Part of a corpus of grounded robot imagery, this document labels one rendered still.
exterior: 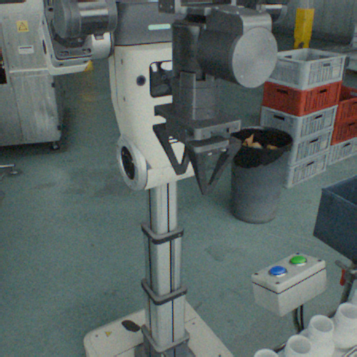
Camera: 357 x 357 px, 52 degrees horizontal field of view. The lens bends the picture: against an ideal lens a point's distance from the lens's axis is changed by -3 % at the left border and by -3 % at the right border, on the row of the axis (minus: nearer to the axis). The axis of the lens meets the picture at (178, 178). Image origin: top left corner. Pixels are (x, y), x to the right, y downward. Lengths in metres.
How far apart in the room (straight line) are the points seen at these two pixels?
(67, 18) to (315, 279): 0.69
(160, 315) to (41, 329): 1.01
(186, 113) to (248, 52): 0.11
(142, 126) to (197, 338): 1.09
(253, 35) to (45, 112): 3.80
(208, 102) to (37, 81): 3.63
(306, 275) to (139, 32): 0.66
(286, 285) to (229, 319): 1.43
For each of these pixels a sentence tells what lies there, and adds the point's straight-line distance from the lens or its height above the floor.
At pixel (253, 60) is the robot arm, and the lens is 0.37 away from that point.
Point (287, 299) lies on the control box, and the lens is 0.78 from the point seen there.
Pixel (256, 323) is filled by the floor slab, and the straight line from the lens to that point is 2.19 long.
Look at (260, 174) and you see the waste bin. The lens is 2.65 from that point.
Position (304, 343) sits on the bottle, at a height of 1.16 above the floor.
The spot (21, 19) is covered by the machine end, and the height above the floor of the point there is 1.36.
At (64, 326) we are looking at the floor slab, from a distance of 2.22.
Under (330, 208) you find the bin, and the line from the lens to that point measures 1.49.
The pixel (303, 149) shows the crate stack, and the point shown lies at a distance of 3.40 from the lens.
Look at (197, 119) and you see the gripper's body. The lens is 0.44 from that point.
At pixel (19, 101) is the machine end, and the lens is 4.09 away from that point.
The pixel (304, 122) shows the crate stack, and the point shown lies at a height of 0.60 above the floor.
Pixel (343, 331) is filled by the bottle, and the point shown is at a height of 1.14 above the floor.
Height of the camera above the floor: 1.63
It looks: 28 degrees down
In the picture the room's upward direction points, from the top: straight up
